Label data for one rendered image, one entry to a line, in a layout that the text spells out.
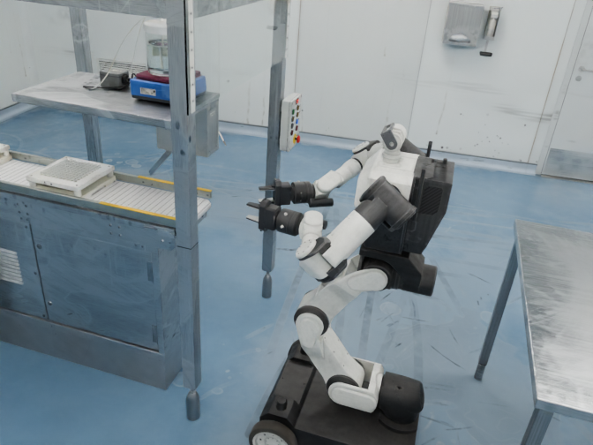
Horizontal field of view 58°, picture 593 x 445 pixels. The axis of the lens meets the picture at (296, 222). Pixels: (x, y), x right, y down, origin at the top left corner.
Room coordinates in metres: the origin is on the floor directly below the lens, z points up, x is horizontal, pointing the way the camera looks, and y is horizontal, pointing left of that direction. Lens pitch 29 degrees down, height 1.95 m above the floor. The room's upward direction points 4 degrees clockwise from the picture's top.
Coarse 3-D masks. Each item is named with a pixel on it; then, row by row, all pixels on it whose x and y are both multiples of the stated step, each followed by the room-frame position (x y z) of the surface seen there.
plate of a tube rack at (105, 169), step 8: (80, 160) 2.13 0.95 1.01; (48, 168) 2.03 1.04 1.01; (104, 168) 2.07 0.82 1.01; (112, 168) 2.09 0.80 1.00; (32, 176) 1.94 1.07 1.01; (40, 176) 1.94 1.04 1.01; (88, 176) 1.98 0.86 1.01; (96, 176) 1.99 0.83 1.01; (48, 184) 1.90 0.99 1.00; (56, 184) 1.89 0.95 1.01; (64, 184) 1.89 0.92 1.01; (72, 184) 1.90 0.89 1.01; (80, 184) 1.90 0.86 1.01; (88, 184) 1.93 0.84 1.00
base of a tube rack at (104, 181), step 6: (102, 180) 2.04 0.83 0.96; (108, 180) 2.05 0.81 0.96; (114, 180) 2.09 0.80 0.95; (36, 186) 1.94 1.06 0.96; (42, 186) 1.94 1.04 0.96; (48, 186) 1.95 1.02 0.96; (90, 186) 1.98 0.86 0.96; (96, 186) 1.98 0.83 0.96; (102, 186) 2.01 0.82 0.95; (60, 192) 1.90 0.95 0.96; (66, 192) 1.90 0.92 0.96; (72, 192) 1.91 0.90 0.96; (84, 192) 1.92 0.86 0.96; (90, 192) 1.93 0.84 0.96
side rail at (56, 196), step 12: (0, 180) 1.95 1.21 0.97; (24, 192) 1.91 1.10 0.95; (36, 192) 1.89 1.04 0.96; (48, 192) 1.88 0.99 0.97; (72, 204) 1.85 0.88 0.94; (84, 204) 1.84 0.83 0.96; (96, 204) 1.82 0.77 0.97; (132, 216) 1.78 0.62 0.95; (144, 216) 1.77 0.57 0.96; (156, 216) 1.76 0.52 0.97
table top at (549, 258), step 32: (544, 224) 2.08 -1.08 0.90; (544, 256) 1.81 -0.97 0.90; (576, 256) 1.83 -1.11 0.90; (544, 288) 1.59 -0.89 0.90; (576, 288) 1.60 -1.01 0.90; (544, 320) 1.40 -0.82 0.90; (576, 320) 1.42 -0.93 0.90; (544, 352) 1.24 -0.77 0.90; (576, 352) 1.25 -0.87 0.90; (544, 384) 1.11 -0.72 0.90; (576, 384) 1.12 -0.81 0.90; (576, 416) 1.03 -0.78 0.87
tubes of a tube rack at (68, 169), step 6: (66, 162) 2.07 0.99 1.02; (72, 162) 2.08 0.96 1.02; (78, 162) 2.08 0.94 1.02; (54, 168) 2.01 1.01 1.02; (60, 168) 2.01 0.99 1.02; (66, 168) 2.03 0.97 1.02; (72, 168) 2.02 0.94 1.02; (78, 168) 2.04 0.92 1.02; (84, 168) 2.04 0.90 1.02; (90, 168) 2.04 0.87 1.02; (60, 174) 1.96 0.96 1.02; (66, 174) 1.97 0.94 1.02; (72, 174) 1.97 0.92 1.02; (78, 174) 1.97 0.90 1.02
